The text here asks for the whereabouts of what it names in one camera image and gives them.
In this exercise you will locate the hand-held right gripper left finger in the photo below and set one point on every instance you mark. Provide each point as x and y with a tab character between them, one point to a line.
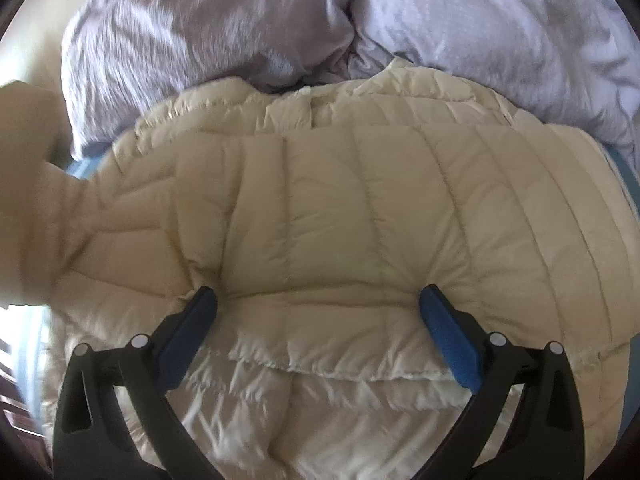
192	322

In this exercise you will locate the pale lilac pillow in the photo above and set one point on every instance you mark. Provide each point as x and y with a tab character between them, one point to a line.
500	30

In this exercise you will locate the blue white striped blanket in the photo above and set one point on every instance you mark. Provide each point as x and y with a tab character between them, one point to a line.
85	170

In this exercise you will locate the cream quilted duvet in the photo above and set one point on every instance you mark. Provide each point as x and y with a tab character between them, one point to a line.
350	210

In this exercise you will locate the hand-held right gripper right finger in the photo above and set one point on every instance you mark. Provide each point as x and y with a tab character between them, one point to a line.
450	335

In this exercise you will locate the mauve pillow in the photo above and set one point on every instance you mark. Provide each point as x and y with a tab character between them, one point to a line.
200	25

